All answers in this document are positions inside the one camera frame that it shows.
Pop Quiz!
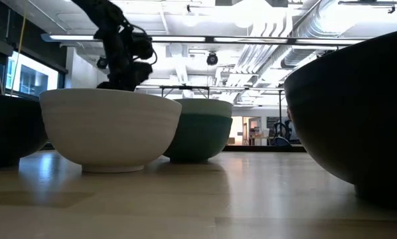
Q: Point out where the large window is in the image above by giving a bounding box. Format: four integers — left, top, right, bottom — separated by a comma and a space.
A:
0, 49, 66, 100

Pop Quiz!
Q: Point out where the black bowl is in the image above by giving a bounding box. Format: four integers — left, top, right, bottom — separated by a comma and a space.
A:
0, 94, 48, 169
283, 28, 397, 213

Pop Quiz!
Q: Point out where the white bowl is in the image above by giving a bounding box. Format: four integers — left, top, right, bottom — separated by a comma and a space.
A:
39, 88, 183, 173

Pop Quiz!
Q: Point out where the teal bowl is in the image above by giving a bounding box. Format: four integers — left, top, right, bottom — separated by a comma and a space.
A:
163, 113, 234, 164

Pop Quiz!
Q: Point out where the pale mint bowl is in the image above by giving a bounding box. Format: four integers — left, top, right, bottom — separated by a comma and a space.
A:
174, 98, 234, 118

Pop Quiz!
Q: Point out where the round pendant lamp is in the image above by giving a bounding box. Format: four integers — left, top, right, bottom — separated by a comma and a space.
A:
181, 5, 199, 27

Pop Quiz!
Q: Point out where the long ceiling light bar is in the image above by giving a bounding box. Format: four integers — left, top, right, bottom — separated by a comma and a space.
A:
40, 33, 365, 46

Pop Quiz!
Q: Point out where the background black rig frame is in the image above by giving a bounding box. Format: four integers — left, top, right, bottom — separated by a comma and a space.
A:
135, 84, 285, 120

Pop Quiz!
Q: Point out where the silver ventilation duct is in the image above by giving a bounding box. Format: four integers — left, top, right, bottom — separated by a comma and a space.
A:
281, 0, 362, 69

